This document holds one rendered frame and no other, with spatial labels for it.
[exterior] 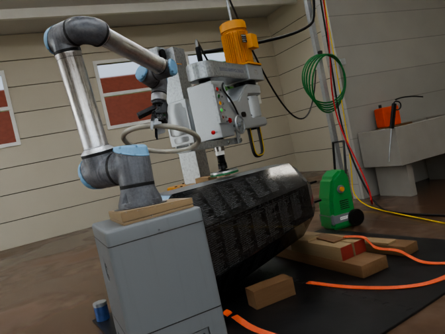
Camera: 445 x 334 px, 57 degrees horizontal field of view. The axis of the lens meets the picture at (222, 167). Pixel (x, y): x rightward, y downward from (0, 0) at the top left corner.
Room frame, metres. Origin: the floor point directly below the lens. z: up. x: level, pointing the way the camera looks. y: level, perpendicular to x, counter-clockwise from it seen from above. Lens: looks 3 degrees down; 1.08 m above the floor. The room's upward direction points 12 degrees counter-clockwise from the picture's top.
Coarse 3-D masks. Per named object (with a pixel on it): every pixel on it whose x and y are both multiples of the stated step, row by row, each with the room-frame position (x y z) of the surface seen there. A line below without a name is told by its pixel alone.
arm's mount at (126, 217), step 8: (168, 200) 1.85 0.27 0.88; (176, 200) 1.73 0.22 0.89; (184, 200) 1.71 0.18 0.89; (192, 200) 1.72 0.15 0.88; (136, 208) 1.67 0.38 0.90; (144, 208) 1.64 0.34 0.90; (152, 208) 1.65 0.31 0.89; (160, 208) 1.66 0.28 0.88; (168, 208) 1.68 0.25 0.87; (176, 208) 1.70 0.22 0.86; (184, 208) 1.71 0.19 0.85; (112, 216) 1.80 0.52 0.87; (120, 216) 1.62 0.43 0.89; (128, 216) 1.61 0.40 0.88; (136, 216) 1.62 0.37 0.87; (144, 216) 1.64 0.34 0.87; (152, 216) 1.65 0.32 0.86; (120, 224) 1.66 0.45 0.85; (128, 224) 1.61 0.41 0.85
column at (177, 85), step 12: (168, 48) 3.84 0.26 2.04; (180, 48) 3.93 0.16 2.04; (180, 60) 3.89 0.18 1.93; (180, 72) 3.85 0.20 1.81; (168, 84) 3.88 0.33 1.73; (180, 84) 3.82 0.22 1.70; (168, 96) 3.89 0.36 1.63; (180, 96) 3.83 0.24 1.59; (180, 156) 3.90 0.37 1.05; (192, 156) 3.84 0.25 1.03; (204, 156) 3.94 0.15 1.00; (192, 168) 3.85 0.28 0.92; (204, 168) 3.90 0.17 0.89; (192, 180) 3.86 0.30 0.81
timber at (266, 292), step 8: (264, 280) 2.71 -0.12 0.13; (272, 280) 2.68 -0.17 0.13; (280, 280) 2.65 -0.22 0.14; (288, 280) 2.65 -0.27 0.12; (248, 288) 2.63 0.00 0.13; (256, 288) 2.60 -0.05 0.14; (264, 288) 2.58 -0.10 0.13; (272, 288) 2.60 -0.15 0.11; (280, 288) 2.63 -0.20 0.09; (288, 288) 2.65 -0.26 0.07; (248, 296) 2.63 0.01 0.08; (256, 296) 2.56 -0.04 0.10; (264, 296) 2.58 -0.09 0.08; (272, 296) 2.60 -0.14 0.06; (280, 296) 2.62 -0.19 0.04; (288, 296) 2.64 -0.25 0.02; (248, 304) 2.65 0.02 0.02; (256, 304) 2.55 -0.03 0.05; (264, 304) 2.57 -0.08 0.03
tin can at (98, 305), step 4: (100, 300) 3.00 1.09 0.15; (104, 300) 2.98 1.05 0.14; (96, 304) 2.93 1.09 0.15; (100, 304) 2.92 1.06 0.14; (104, 304) 2.94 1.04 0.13; (96, 308) 2.92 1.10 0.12; (100, 308) 2.92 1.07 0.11; (104, 308) 2.93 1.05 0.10; (96, 312) 2.93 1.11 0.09; (100, 312) 2.92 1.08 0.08; (104, 312) 2.93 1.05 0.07; (108, 312) 2.96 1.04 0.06; (96, 316) 2.93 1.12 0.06; (100, 316) 2.92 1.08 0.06; (104, 316) 2.93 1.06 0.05; (108, 316) 2.95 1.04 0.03; (100, 320) 2.92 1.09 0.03; (104, 320) 2.92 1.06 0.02
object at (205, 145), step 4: (212, 140) 2.94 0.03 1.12; (216, 140) 2.99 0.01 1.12; (220, 140) 3.04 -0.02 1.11; (224, 140) 3.09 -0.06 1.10; (228, 140) 3.13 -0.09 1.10; (232, 140) 3.20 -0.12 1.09; (236, 140) 3.25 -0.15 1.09; (240, 140) 3.23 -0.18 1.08; (200, 144) 2.80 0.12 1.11; (204, 144) 2.85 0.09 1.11; (208, 144) 2.89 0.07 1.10; (212, 144) 2.93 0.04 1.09; (216, 144) 2.98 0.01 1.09; (220, 144) 3.03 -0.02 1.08; (224, 144) 3.08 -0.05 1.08; (228, 144) 3.14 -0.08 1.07; (176, 148) 2.76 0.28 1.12; (196, 148) 2.76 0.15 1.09; (200, 148) 2.80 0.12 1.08; (204, 148) 2.84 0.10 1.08; (208, 148) 3.09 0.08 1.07; (180, 152) 2.75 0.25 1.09; (184, 152) 2.82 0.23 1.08
